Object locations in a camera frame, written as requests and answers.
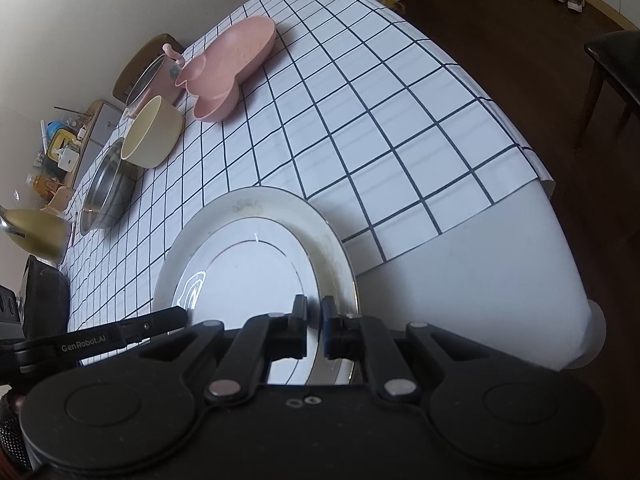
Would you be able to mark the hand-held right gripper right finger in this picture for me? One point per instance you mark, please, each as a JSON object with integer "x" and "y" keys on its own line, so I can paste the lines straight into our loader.
{"x": 327, "y": 325}

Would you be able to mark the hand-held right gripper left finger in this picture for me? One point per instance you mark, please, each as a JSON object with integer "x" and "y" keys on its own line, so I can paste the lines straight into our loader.
{"x": 301, "y": 321}

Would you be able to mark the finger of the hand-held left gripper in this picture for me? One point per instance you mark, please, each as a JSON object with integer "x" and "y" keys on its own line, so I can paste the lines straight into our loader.
{"x": 150, "y": 324}

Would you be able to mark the white plate with silver rim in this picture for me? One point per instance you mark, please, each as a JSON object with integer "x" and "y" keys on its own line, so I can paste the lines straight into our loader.
{"x": 245, "y": 280}

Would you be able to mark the cream bowl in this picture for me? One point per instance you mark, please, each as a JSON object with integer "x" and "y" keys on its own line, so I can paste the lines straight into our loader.
{"x": 150, "y": 135}

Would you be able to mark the black rounded box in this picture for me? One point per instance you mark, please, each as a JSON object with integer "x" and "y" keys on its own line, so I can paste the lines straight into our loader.
{"x": 45, "y": 290}

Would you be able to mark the olive yellow pot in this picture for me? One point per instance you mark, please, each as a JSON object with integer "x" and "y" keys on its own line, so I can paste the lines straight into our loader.
{"x": 37, "y": 235}

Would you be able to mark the large steel basin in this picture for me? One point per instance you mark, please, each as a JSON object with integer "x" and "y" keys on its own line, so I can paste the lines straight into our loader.
{"x": 107, "y": 190}

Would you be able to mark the yellow packet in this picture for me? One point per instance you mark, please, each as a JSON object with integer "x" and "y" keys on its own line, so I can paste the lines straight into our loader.
{"x": 42, "y": 185}

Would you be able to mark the white plastic box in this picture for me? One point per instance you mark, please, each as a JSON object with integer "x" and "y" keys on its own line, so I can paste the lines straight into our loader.
{"x": 69, "y": 159}

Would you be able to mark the grey wooden cabinet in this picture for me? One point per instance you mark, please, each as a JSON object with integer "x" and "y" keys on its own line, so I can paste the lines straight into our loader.
{"x": 97, "y": 132}

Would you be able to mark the yellow tissue holder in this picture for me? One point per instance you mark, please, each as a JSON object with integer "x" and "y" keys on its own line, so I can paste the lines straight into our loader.
{"x": 60, "y": 140}

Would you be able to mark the white tube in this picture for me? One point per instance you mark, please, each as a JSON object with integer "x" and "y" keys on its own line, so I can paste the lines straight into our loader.
{"x": 43, "y": 135}

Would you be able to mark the pink cup with lid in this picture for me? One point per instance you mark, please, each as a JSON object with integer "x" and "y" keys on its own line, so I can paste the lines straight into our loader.
{"x": 145, "y": 82}

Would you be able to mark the pink patterned cup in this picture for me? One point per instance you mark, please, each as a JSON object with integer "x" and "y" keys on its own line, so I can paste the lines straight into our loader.
{"x": 172, "y": 67}

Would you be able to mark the wooden slatted chair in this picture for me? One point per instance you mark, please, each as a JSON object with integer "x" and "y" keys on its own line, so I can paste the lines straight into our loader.
{"x": 142, "y": 62}

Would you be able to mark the translucent table corner guard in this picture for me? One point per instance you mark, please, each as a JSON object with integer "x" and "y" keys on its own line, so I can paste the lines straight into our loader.
{"x": 592, "y": 335}

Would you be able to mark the pink rabbit-shaped plate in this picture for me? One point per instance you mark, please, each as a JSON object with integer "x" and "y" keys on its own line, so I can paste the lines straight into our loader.
{"x": 230, "y": 65}

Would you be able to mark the dark wooden chair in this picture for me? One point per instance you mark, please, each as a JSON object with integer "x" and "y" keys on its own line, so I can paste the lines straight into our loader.
{"x": 612, "y": 70}

